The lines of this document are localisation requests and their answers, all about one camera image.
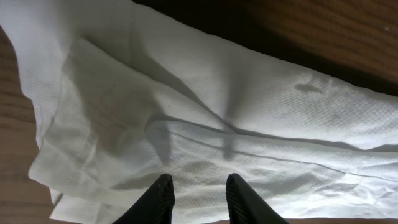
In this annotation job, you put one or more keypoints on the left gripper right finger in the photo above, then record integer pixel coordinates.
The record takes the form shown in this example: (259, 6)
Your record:
(246, 206)

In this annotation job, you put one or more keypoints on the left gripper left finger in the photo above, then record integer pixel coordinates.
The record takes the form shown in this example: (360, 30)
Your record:
(154, 206)

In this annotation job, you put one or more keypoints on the white printed t-shirt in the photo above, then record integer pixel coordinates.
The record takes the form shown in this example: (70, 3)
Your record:
(123, 94)

